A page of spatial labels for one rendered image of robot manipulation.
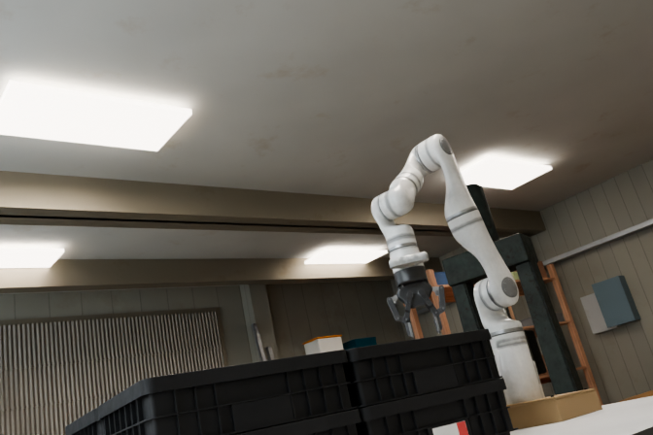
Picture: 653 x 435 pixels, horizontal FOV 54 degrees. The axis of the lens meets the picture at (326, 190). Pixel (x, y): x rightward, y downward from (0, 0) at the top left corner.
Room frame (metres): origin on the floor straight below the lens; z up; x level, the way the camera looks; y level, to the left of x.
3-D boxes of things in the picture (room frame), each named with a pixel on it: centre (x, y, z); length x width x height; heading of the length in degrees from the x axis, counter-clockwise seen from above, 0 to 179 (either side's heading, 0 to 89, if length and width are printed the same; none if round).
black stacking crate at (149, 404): (1.25, 0.28, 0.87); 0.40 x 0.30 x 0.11; 127
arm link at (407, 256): (1.48, -0.15, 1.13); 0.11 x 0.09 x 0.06; 179
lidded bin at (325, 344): (9.91, 0.58, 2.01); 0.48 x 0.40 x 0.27; 132
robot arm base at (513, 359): (1.75, -0.38, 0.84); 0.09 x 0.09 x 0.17; 41
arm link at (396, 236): (1.50, -0.14, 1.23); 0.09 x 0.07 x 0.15; 51
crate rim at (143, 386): (1.25, 0.28, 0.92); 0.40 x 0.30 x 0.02; 127
